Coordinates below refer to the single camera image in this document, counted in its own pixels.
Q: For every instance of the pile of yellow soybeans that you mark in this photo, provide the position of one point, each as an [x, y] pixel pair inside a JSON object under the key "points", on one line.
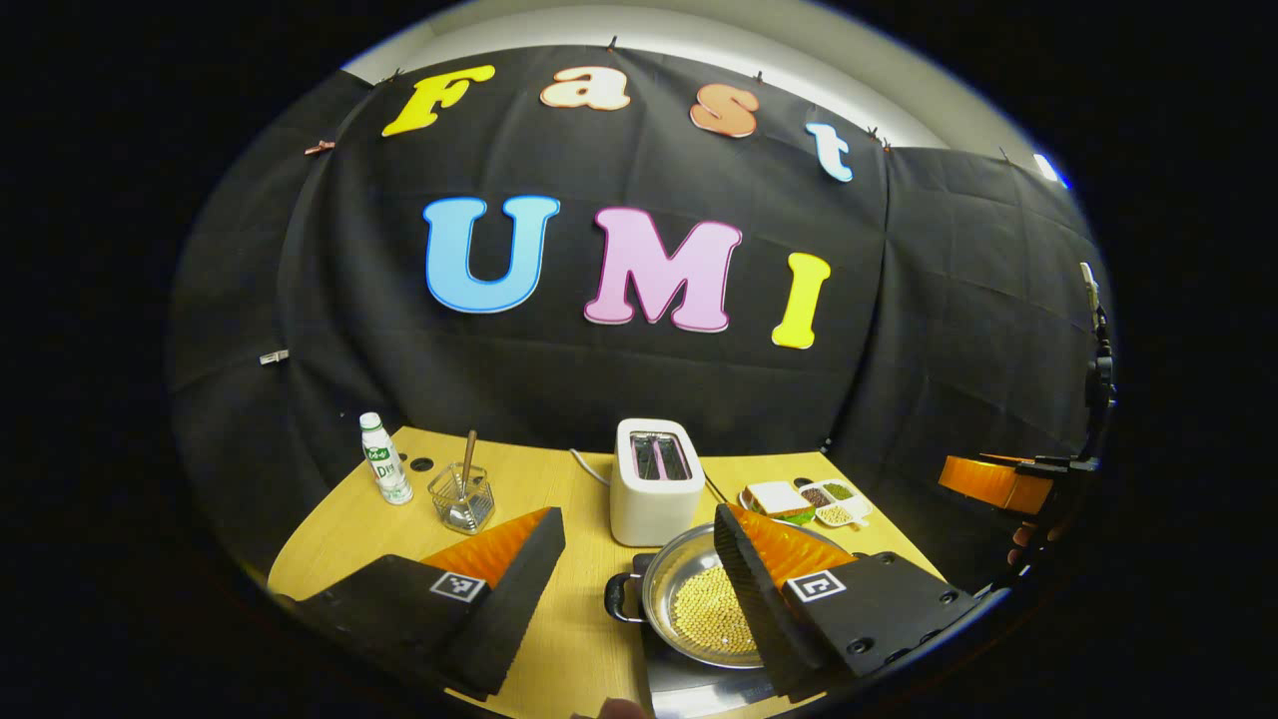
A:
{"points": [[714, 609]]}

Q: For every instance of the black induction cooktop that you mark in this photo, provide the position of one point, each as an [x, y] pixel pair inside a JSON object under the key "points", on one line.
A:
{"points": [[699, 689]]}

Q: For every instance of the ceiling light panel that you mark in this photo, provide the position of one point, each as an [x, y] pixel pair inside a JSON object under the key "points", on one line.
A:
{"points": [[1048, 168]]}

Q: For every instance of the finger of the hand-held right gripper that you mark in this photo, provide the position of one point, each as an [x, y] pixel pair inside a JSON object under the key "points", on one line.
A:
{"points": [[988, 484]]}

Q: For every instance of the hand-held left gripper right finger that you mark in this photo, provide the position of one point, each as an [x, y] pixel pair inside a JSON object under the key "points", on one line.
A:
{"points": [[759, 609]]}

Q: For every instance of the white toaster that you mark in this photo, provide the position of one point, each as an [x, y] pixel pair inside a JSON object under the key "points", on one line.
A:
{"points": [[649, 509]]}

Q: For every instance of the white drink bottle green label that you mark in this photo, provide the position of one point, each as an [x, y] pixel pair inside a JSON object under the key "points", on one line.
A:
{"points": [[387, 469]]}

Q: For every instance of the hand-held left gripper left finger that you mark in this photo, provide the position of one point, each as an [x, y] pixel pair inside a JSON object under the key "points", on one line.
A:
{"points": [[509, 609]]}

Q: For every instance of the white divided dish of grains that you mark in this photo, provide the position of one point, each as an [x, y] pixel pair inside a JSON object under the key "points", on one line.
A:
{"points": [[837, 501]]}

